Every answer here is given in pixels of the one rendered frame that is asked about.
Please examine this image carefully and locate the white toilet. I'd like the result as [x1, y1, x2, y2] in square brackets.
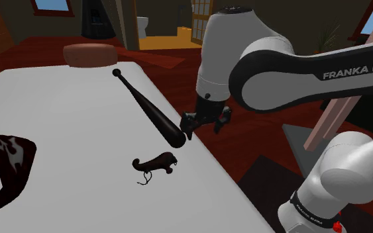
[136, 16, 150, 40]

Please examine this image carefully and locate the dark brown baseball bat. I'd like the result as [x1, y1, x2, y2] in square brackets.
[111, 68, 187, 150]

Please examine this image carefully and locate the dark potted plant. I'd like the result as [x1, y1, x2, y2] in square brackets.
[313, 21, 341, 55]

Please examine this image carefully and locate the pale wooden beam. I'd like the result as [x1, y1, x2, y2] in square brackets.
[303, 0, 373, 152]

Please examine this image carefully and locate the dark brown horn with cord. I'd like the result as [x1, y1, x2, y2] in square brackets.
[131, 151, 179, 186]

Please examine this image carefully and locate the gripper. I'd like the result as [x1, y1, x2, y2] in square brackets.
[179, 94, 233, 142]

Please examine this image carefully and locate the wooden door with glass panes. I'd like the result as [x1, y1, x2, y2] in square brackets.
[190, 0, 215, 46]

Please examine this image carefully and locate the grey flat slab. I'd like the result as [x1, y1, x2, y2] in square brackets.
[282, 123, 373, 203]

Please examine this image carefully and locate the white bed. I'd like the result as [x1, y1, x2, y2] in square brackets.
[0, 60, 276, 233]

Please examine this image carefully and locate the black cone-shaped stove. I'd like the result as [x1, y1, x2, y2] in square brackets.
[80, 0, 118, 40]

